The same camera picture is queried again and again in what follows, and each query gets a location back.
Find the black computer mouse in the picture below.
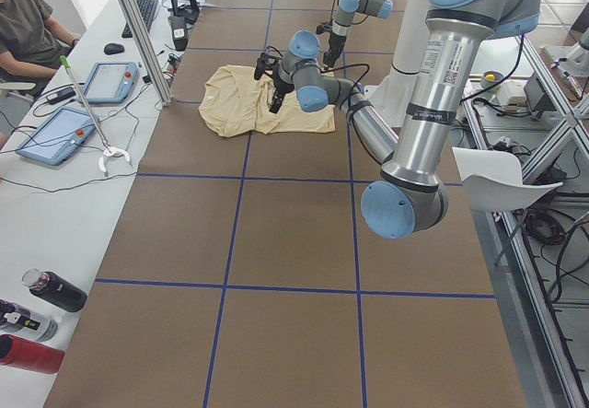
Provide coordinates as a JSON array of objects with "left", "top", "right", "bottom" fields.
[{"left": 103, "top": 42, "right": 125, "bottom": 55}]

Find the near blue teach pendant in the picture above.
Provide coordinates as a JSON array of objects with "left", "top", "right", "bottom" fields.
[{"left": 16, "top": 107, "right": 95, "bottom": 166}]

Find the black keyboard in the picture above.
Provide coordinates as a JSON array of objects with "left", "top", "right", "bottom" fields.
[{"left": 135, "top": 0, "right": 159, "bottom": 32}]

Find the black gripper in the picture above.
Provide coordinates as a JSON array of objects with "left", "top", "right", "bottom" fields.
[
  {"left": 269, "top": 72, "right": 292, "bottom": 114},
  {"left": 323, "top": 33, "right": 344, "bottom": 66}
]

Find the seated person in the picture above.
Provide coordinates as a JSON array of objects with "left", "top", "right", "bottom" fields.
[{"left": 1, "top": 0, "right": 79, "bottom": 83}]

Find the beige long-sleeve printed shirt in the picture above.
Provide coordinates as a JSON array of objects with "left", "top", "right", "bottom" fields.
[{"left": 199, "top": 64, "right": 336, "bottom": 137}]

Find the black box with label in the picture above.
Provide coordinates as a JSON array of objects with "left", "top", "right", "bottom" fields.
[{"left": 168, "top": 16, "right": 189, "bottom": 52}]

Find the reacher grabber stick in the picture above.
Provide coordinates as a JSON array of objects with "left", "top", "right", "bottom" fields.
[{"left": 60, "top": 55, "right": 131, "bottom": 177}]

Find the black water bottle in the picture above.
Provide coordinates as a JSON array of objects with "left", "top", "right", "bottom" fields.
[{"left": 21, "top": 269, "right": 87, "bottom": 312}]

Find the red water bottle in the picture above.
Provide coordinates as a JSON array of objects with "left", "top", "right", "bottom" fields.
[{"left": 1, "top": 334, "right": 64, "bottom": 374}]

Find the grey clear water bottle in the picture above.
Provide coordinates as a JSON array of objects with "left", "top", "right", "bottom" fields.
[{"left": 1, "top": 299, "right": 58, "bottom": 343}]

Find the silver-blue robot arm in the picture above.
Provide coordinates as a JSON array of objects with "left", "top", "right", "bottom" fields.
[
  {"left": 255, "top": 0, "right": 540, "bottom": 239},
  {"left": 316, "top": 0, "right": 393, "bottom": 68}
]

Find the blue teach pendant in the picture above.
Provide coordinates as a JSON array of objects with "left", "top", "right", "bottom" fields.
[
  {"left": 16, "top": 107, "right": 95, "bottom": 166},
  {"left": 83, "top": 62, "right": 139, "bottom": 105}
]

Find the white plastic chair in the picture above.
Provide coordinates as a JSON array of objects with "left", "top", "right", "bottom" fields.
[{"left": 452, "top": 147, "right": 563, "bottom": 212}]

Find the far blue teach pendant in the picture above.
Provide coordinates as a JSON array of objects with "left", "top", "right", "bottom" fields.
[{"left": 83, "top": 62, "right": 139, "bottom": 105}]

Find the aluminium frame post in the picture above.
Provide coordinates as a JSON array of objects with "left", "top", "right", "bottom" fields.
[{"left": 118, "top": 0, "right": 172, "bottom": 107}]

